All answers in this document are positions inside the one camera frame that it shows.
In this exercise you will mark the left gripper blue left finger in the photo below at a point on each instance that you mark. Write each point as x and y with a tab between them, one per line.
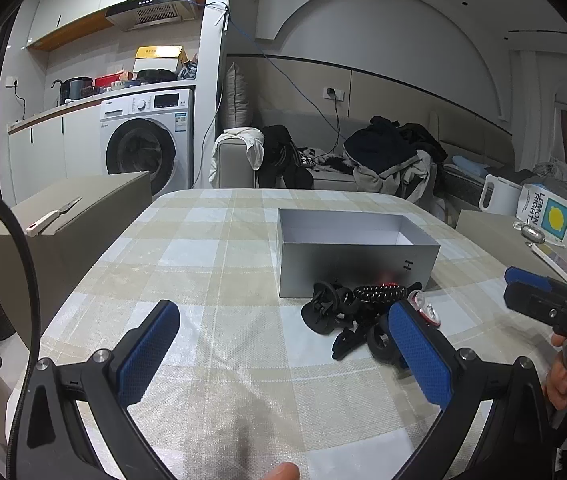
51	439

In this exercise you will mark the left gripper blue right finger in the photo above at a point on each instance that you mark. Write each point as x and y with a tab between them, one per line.
515	442

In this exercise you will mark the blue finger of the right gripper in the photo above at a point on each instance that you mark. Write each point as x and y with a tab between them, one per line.
542	303
517	275

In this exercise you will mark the round pin badge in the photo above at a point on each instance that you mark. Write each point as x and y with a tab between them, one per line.
423	306

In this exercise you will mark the long black hair clip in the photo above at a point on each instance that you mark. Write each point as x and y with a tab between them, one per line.
348	341

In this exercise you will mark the black claw hair clip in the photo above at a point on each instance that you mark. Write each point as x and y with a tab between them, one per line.
332	306

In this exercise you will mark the right human hand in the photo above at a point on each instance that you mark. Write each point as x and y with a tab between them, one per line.
555	385

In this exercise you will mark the left human hand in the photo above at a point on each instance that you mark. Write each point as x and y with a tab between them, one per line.
284	471

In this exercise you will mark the beige box right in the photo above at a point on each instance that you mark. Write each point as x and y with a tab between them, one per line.
498	236

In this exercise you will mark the lemon drink carton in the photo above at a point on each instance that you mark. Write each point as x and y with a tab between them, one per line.
544	210

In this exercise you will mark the white electric kettle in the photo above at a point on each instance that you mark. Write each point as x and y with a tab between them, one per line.
499	196

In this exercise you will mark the grey sofa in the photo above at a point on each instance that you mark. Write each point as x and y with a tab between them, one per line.
460	133

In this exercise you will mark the dark clothes pile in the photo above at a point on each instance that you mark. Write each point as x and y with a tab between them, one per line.
400	160

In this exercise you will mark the beige cardboard box left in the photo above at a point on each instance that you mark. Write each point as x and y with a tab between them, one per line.
70	246

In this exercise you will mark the grey open cardboard box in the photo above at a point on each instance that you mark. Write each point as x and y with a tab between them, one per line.
351	249

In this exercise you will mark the black garment on sofa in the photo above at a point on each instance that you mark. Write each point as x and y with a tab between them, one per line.
282	161

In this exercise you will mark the white garment on armrest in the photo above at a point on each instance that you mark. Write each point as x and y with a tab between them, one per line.
237	156

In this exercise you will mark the grey striped pillow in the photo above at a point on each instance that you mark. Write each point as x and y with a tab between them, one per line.
237	108

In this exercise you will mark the white washing machine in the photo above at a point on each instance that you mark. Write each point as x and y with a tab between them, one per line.
150	131

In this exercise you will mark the yellow box on washer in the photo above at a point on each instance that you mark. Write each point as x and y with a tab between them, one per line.
170	58

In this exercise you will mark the range hood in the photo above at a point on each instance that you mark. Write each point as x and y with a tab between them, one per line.
137	14

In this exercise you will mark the white handled knife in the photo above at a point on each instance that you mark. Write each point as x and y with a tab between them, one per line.
41	224

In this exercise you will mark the wall power socket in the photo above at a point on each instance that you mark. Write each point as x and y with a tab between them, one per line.
330	93

